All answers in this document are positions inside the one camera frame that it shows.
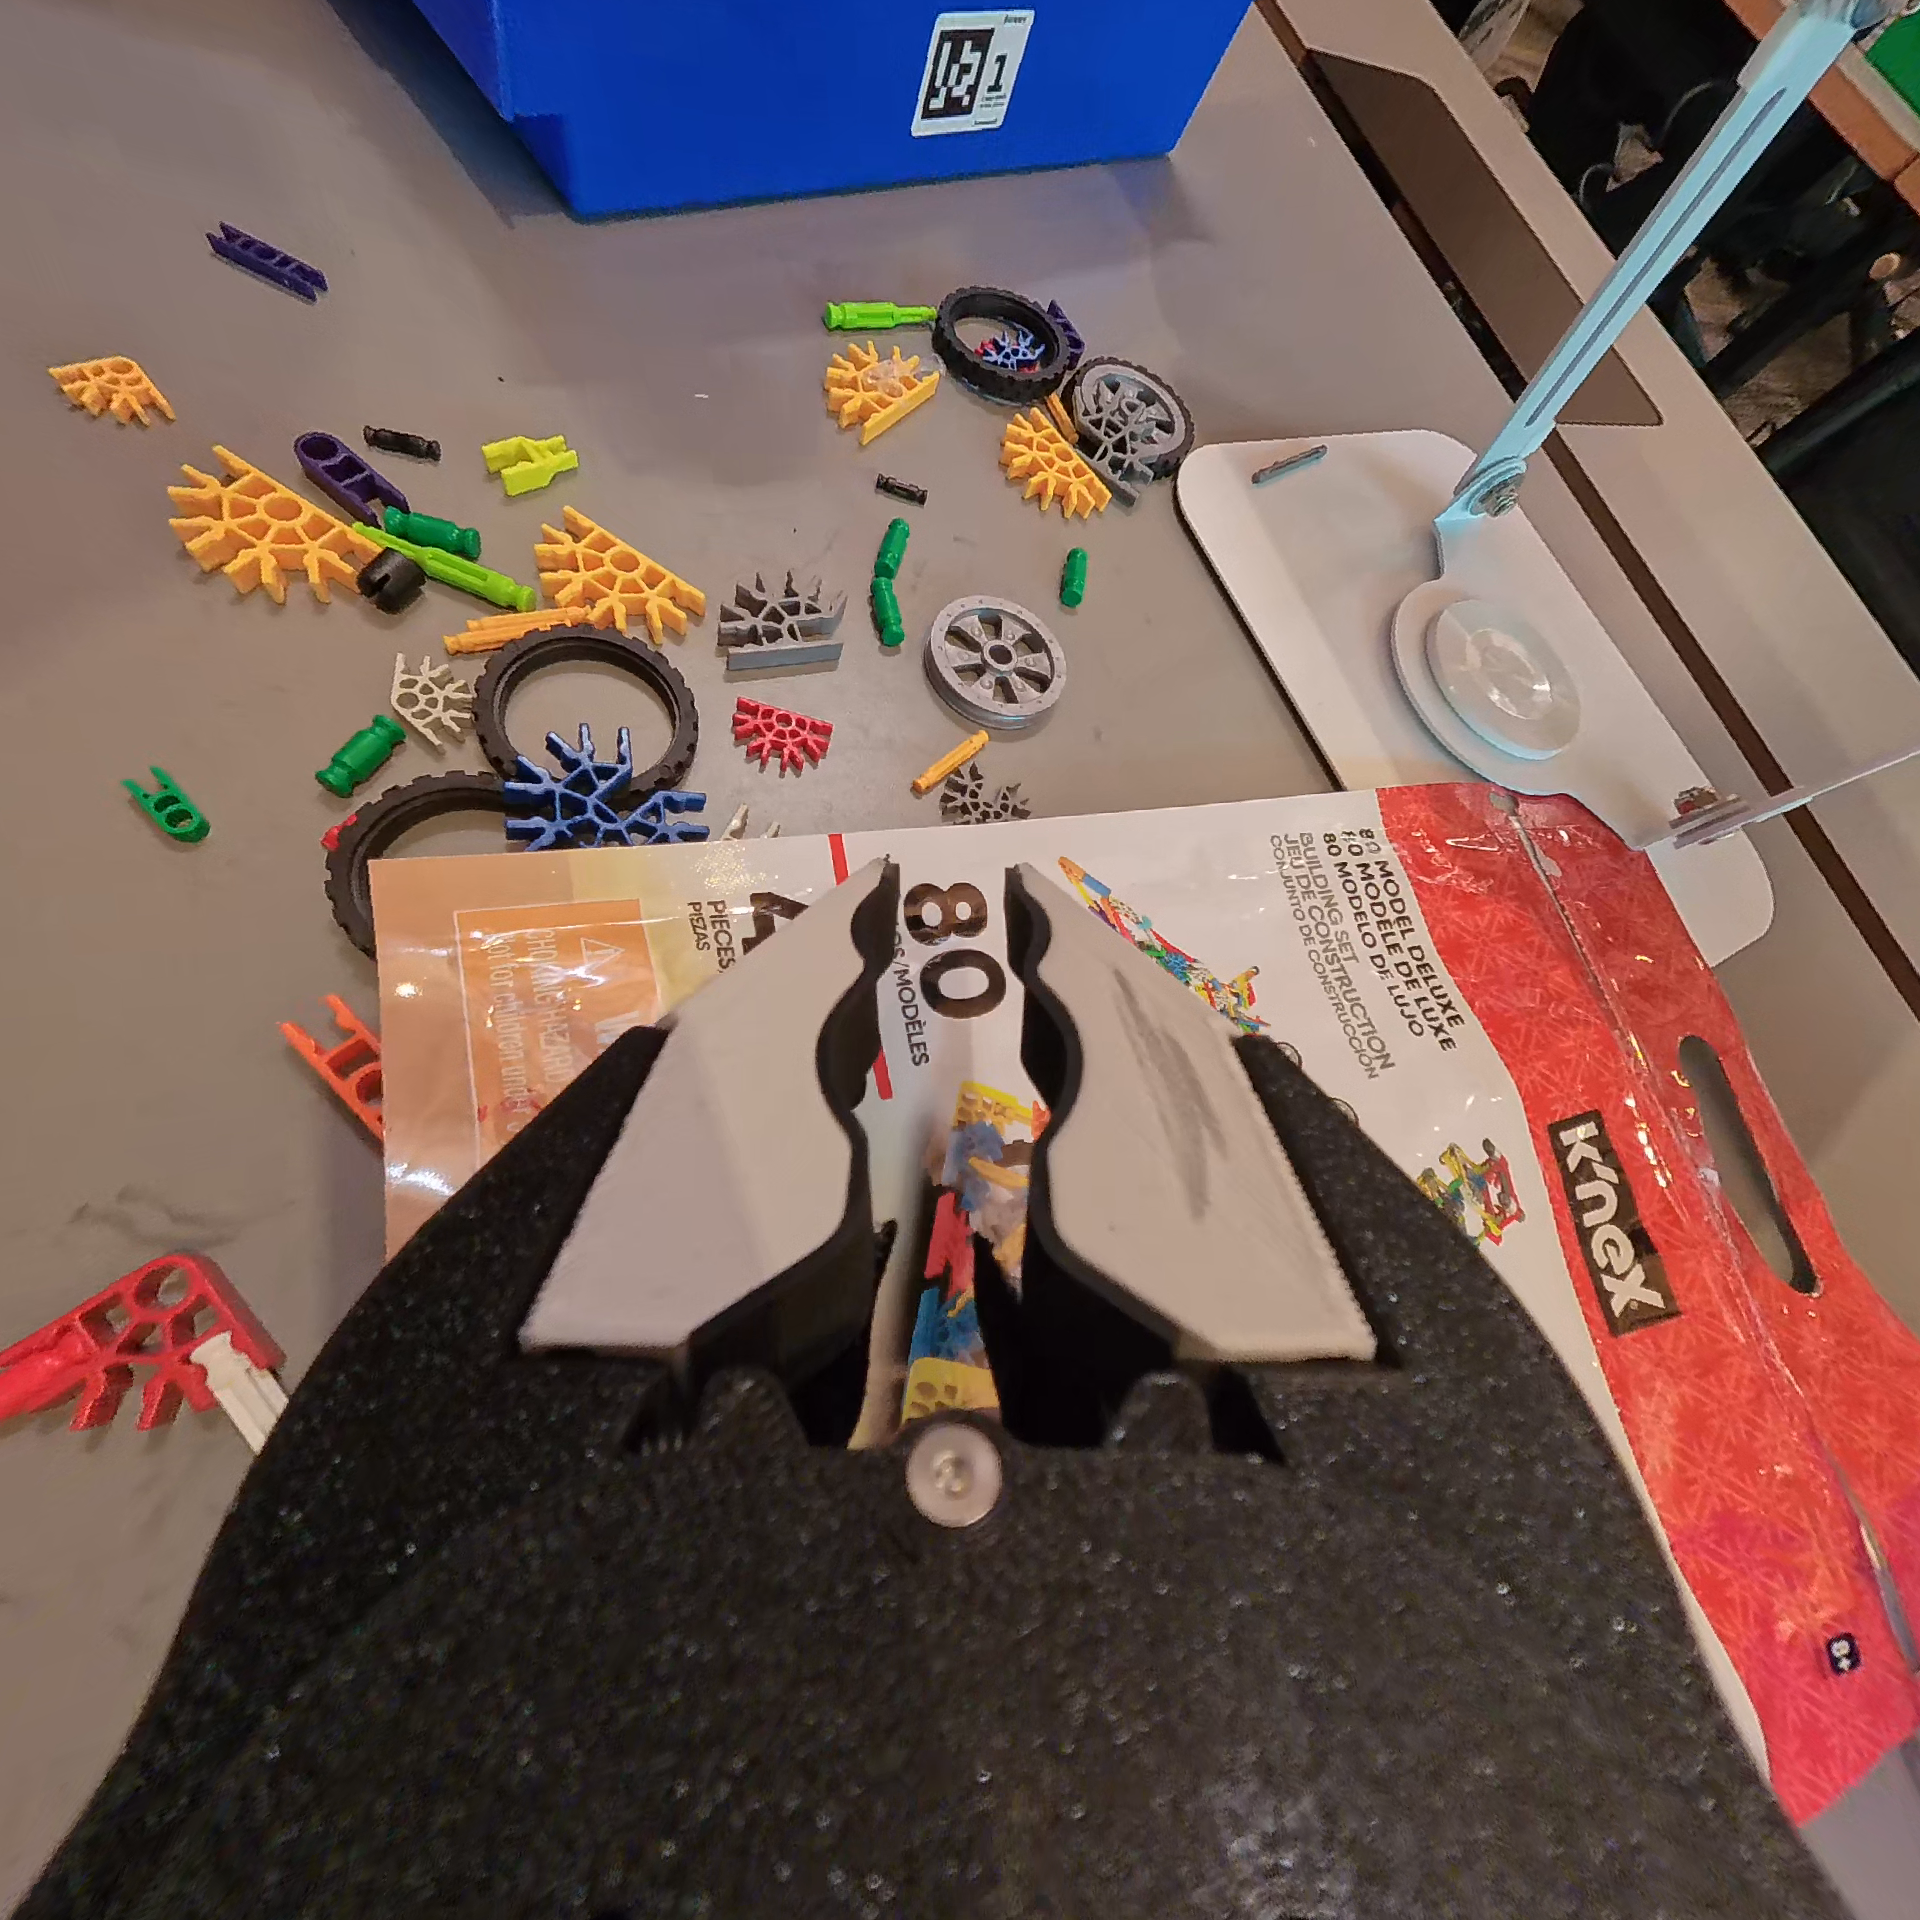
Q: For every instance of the orange-yellow rod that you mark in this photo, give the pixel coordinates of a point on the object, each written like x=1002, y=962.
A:
x=511, y=630

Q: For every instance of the black rubber tire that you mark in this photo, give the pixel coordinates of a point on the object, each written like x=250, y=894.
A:
x=949, y=342
x=493, y=713
x=341, y=878

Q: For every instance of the blue plastic bin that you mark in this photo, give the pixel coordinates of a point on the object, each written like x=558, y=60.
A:
x=720, y=90

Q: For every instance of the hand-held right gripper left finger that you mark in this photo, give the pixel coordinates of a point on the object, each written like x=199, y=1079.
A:
x=705, y=1185

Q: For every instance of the small grey bar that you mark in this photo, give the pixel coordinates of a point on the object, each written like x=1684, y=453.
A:
x=1288, y=465

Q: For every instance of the round clear suction disc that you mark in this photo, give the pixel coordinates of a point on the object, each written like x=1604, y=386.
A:
x=1500, y=681

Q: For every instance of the purple link with holes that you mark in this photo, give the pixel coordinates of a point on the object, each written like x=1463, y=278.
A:
x=348, y=473

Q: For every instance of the grey wheel hub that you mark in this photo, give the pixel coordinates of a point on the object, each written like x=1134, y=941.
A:
x=994, y=662

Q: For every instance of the black spacer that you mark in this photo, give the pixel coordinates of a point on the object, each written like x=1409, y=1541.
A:
x=394, y=578

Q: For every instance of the blue snowflake connector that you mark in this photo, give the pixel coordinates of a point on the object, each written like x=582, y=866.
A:
x=600, y=796

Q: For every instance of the yellow half-round connector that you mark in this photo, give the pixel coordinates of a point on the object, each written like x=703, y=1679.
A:
x=1060, y=461
x=874, y=390

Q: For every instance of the dark grey snowflake connector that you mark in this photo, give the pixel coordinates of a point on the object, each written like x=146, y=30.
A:
x=984, y=796
x=780, y=623

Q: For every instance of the orange short rod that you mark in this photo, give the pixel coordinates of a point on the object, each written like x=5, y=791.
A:
x=949, y=762

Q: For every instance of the red clip rod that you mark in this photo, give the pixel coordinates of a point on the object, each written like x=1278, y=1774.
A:
x=30, y=1365

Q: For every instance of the red fan connector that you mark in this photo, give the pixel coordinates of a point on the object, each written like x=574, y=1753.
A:
x=780, y=733

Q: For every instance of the lime green rod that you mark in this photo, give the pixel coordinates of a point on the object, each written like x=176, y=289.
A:
x=879, y=317
x=473, y=578

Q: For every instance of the white short rod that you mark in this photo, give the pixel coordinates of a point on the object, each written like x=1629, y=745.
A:
x=240, y=1389

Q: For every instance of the red corner connector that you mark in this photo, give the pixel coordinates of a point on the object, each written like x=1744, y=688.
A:
x=135, y=1336

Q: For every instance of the white stand base board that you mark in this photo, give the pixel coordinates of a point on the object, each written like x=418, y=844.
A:
x=1305, y=600

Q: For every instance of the small yellow fan connector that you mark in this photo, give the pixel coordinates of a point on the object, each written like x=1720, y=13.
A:
x=113, y=386

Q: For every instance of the pale grey fan connector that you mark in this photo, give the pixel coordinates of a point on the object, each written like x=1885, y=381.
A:
x=430, y=697

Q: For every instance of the dark green short rod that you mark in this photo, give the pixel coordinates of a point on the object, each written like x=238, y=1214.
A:
x=887, y=612
x=1072, y=578
x=433, y=533
x=892, y=546
x=359, y=754

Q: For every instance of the small blue connector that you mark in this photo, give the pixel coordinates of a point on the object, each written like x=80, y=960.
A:
x=1017, y=353

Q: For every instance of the orange ladder connector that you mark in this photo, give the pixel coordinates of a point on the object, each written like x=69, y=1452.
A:
x=346, y=1066

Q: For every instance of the grey wheel with black tire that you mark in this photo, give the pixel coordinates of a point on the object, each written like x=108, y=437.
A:
x=1178, y=429

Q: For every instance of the purple ladder connector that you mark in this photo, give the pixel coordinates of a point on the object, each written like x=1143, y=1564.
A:
x=268, y=258

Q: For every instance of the printed toy packaging bag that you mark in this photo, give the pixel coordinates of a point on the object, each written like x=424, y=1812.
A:
x=1575, y=975

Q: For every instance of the yellow-green clip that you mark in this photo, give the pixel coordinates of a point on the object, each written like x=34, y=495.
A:
x=530, y=463

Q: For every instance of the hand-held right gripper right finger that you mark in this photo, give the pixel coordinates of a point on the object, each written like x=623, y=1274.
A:
x=1201, y=1200

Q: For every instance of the large yellow connector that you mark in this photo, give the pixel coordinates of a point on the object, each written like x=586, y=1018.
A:
x=617, y=573
x=263, y=524

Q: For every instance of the green clip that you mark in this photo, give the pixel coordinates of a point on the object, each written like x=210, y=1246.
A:
x=168, y=805

